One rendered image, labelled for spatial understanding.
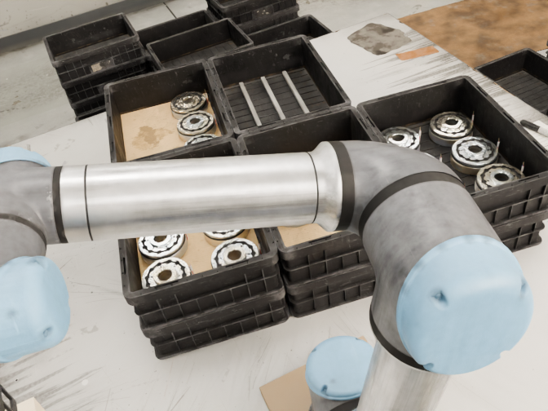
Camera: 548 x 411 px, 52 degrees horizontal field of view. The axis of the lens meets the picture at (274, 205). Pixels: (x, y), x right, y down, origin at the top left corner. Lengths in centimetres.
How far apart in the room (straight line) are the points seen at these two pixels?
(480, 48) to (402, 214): 302
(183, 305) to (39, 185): 63
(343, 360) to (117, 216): 48
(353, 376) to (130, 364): 56
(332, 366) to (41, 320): 53
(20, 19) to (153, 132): 291
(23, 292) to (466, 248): 35
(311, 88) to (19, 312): 133
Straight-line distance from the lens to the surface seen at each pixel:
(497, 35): 365
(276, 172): 56
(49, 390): 133
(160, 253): 124
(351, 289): 124
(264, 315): 122
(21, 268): 47
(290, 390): 114
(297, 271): 114
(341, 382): 88
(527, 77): 279
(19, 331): 47
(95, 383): 129
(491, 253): 50
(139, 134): 164
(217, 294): 113
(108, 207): 54
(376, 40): 214
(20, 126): 358
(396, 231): 52
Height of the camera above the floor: 173
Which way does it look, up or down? 44 degrees down
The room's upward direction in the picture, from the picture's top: 10 degrees counter-clockwise
